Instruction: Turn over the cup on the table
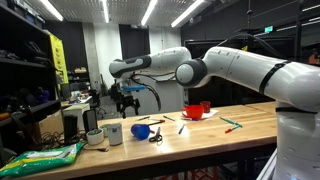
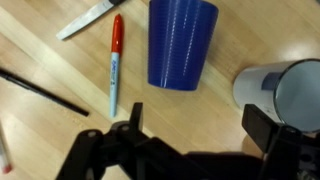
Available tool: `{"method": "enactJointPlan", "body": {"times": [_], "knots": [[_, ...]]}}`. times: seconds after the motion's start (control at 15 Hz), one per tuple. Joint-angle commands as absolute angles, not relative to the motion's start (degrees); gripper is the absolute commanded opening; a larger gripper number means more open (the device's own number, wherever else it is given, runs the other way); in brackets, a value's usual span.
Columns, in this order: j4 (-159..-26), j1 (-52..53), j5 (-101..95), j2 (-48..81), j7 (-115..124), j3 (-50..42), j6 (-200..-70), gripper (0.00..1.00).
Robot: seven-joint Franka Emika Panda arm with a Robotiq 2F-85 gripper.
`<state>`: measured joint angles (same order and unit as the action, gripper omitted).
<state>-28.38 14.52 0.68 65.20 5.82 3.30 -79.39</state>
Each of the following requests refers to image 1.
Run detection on green wipes pack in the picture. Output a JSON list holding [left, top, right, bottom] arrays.
[[0, 141, 85, 178]]

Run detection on thin green pen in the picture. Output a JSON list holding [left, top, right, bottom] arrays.
[[218, 116, 236, 126]]

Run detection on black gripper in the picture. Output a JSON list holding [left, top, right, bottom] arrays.
[[116, 92, 141, 120]]

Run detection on red mug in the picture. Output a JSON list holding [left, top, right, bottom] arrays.
[[199, 100, 212, 114]]

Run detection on ceiling light strip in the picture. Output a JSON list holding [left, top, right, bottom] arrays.
[[140, 0, 159, 28], [170, 0, 206, 29], [99, 0, 111, 24], [38, 0, 65, 23]]

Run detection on white desk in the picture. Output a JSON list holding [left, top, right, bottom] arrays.
[[61, 94, 94, 108]]

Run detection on thin black pen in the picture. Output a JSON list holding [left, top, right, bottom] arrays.
[[145, 120, 164, 127]]

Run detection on black shelving unit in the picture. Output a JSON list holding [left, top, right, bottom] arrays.
[[0, 3, 64, 161]]

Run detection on black tangled cables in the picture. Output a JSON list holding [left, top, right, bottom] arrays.
[[31, 129, 88, 149]]

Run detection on white paper sheet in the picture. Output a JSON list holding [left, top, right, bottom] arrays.
[[196, 109, 220, 120]]

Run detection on white metal frame bar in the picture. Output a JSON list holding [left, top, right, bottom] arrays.
[[254, 148, 278, 180]]

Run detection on black handled scissors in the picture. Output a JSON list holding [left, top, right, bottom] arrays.
[[148, 126, 164, 144]]

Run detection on red metal stool legs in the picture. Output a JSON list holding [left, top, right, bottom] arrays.
[[186, 167, 219, 180]]

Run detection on red bowl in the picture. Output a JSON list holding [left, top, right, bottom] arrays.
[[181, 104, 205, 121]]

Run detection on dark storage shelf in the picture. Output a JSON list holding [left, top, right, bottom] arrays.
[[68, 66, 89, 83]]

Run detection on black computer monitor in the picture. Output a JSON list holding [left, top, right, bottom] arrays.
[[59, 83, 72, 101]]

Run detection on black box speaker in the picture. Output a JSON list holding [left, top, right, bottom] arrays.
[[82, 109, 99, 133], [63, 114, 79, 145]]

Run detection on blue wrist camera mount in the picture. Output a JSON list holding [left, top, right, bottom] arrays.
[[121, 84, 148, 94]]

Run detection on cardboard box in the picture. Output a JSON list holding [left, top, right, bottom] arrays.
[[33, 109, 65, 141]]

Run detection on black office chair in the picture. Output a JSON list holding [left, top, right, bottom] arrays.
[[88, 89, 108, 119]]

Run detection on white succulent plant pot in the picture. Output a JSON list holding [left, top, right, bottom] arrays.
[[99, 123, 111, 138], [86, 128, 105, 146]]

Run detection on white enamel mug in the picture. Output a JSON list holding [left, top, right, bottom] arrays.
[[107, 122, 124, 147]]

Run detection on blue plastic cup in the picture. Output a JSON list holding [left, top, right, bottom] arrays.
[[130, 123, 152, 141]]

